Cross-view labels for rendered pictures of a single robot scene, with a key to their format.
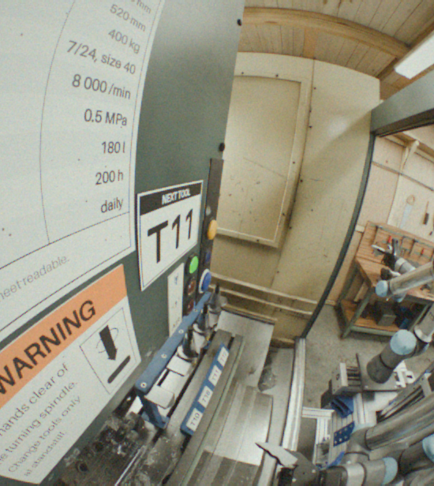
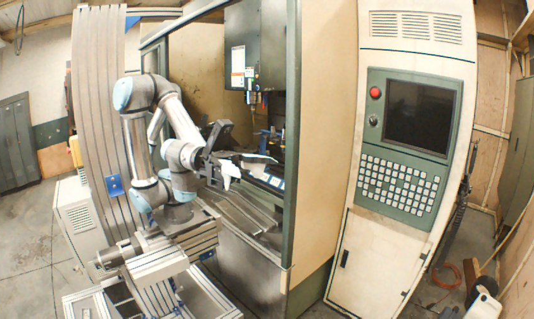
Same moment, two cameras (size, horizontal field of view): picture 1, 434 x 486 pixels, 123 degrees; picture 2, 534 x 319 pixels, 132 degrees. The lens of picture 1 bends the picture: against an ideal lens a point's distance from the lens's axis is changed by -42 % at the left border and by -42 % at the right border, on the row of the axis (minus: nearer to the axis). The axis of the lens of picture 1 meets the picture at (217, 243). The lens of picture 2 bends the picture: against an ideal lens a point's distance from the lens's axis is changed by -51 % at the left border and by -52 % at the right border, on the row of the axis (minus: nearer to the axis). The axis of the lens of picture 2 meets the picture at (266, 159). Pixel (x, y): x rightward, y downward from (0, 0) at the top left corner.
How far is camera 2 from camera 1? 182 cm
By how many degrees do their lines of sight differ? 108
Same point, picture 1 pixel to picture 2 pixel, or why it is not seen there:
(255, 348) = not seen: hidden behind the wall
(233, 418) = (250, 208)
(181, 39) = (247, 52)
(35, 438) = (234, 81)
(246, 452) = (225, 204)
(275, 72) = not seen: outside the picture
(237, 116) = not seen: hidden behind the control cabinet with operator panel
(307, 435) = (197, 308)
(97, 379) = (239, 81)
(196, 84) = (250, 55)
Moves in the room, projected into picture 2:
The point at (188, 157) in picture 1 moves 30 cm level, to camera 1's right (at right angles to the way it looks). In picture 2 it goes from (250, 64) to (222, 63)
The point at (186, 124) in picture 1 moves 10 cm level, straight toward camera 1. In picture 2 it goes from (249, 60) to (236, 61)
